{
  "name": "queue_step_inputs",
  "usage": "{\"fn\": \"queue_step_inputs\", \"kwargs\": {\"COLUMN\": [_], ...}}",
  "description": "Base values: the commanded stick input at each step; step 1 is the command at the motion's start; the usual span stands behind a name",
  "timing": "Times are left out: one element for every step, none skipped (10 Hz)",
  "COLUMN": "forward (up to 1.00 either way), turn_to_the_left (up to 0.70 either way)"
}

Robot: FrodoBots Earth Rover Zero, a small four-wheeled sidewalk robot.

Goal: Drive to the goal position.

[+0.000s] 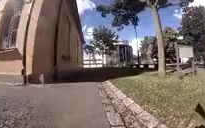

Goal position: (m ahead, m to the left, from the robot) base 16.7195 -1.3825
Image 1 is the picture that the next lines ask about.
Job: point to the green leafy tree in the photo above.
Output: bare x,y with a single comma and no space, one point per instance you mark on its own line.
103,38

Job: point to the grass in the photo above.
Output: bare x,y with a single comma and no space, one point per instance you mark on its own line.
170,93

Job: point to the white fence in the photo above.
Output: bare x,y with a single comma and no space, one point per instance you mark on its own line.
93,62

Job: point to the lamp pole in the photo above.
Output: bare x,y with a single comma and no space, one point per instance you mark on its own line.
137,46

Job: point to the dark glass building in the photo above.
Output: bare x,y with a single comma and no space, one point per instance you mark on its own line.
125,53

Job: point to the medium green tree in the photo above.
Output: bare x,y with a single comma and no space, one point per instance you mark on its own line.
170,43

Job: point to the low dark wall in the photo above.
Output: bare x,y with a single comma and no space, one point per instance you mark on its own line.
96,74

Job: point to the tan brick building with buttress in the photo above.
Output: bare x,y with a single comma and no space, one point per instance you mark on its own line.
43,43

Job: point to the cobblestone kerb strip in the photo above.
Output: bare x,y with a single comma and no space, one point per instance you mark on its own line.
123,106

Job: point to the white sign board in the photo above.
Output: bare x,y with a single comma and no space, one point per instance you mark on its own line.
186,52

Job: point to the tree with tall pale trunk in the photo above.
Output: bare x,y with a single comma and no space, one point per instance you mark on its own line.
160,50

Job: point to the large dark green tree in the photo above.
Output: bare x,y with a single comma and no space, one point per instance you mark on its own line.
198,26

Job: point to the grey asphalt path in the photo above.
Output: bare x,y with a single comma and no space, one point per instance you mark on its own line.
56,106

